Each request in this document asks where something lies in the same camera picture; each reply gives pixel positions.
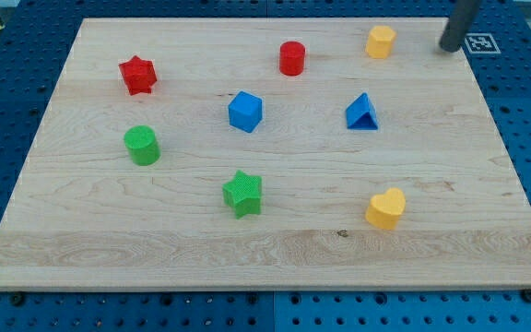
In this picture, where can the light wooden board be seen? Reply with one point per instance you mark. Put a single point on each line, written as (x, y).
(84, 217)

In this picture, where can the green cylinder block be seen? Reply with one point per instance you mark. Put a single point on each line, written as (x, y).
(142, 145)

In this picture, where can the red star block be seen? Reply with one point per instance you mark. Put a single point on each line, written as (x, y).
(138, 75)

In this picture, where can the blue triangle block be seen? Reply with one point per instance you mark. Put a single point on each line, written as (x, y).
(361, 114)

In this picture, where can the yellow heart block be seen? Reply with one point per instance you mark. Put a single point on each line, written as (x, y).
(385, 210)

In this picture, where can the white fiducial marker tag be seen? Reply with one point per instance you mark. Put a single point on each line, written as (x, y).
(481, 43)

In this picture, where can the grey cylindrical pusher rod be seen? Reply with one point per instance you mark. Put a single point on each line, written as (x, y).
(458, 24)

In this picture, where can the blue cube block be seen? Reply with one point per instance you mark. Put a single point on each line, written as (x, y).
(245, 111)

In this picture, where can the yellow hexagon block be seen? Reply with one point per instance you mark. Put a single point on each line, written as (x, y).
(380, 42)

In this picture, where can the red cylinder block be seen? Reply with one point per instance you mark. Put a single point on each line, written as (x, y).
(291, 58)

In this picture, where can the green star block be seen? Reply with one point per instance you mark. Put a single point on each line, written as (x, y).
(243, 194)

